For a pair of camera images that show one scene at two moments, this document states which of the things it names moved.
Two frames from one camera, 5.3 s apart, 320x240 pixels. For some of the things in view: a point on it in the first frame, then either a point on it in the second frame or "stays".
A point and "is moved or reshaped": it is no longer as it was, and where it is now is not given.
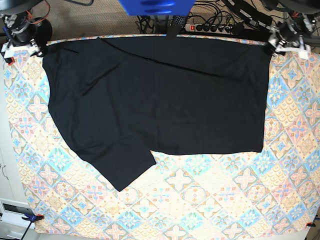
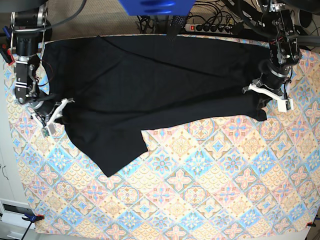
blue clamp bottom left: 33,218 stays
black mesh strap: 175,26 stays
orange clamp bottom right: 310,224 stays
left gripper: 21,29 → 44,107
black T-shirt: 117,99 is moved or reshaped
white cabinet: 14,205 stays
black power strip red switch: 208,28 stays
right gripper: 289,35 → 273,79
